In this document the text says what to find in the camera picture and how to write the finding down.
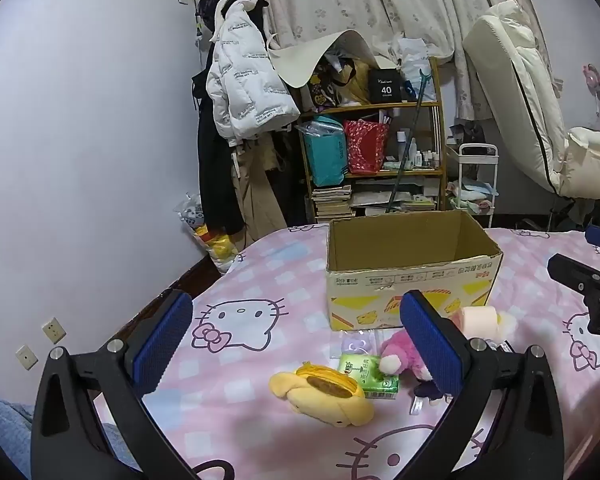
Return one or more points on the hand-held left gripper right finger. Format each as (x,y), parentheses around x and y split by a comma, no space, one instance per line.
(430,345)

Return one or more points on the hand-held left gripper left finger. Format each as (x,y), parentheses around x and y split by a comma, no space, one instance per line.
(162,345)

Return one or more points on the pink plush toy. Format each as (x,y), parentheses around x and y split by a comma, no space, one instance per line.
(405,350)

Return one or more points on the yellow printed cardboard box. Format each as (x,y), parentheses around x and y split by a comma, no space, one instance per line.
(405,280)

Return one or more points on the green tissue packet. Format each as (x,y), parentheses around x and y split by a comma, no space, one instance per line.
(365,375)

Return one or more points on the yellow plush toy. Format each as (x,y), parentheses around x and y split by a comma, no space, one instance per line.
(330,405)

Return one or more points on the pink soft roll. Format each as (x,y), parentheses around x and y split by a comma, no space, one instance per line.
(477,321)

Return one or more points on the purple toy in clear bag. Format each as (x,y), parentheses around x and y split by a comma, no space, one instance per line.
(356,344)

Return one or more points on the cream fluffy pompom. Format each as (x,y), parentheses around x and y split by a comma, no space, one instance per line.
(506,322)

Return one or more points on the plastic bag with yellow toy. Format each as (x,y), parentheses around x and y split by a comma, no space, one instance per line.
(220,250)

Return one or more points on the pink cat-print bed sheet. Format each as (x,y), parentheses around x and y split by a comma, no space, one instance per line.
(280,350)

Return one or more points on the stack of papers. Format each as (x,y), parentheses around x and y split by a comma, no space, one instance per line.
(405,200)

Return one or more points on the white trolley cart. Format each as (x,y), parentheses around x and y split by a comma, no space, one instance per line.
(475,149)

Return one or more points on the pink fan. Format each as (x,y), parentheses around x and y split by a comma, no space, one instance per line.
(594,77)

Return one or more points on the blue blanket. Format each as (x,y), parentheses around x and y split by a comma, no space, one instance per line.
(5,415)

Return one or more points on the stack of books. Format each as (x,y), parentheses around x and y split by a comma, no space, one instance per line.
(332,202)

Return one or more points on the black coat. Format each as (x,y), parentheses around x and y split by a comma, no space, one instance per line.
(215,180)

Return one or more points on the beige trousers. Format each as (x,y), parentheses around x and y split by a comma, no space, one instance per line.
(260,195)

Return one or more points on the cream padded chair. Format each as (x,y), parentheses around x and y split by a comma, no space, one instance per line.
(510,75)

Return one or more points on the row of small bottles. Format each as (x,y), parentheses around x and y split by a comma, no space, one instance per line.
(422,157)

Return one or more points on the red patterned bag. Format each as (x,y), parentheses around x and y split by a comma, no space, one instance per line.
(365,147)

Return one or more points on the teal bag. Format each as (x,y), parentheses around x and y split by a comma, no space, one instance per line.
(325,155)

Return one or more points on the wooden shelf unit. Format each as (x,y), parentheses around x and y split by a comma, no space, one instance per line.
(380,108)

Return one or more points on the white plastic bag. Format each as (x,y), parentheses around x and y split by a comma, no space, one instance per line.
(415,65)

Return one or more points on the black box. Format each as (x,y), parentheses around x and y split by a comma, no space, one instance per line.
(386,87)

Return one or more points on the yellow and black bag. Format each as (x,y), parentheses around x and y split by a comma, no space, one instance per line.
(330,85)

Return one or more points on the white puffer jacket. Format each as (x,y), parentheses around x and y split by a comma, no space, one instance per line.
(245,75)

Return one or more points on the dark hat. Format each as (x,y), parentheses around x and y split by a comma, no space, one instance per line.
(215,2)

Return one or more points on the dark wooden bed frame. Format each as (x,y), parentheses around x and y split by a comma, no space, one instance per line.
(190,271)

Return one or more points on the white wall socket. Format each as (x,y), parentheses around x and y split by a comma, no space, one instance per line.
(26,357)
(53,330)

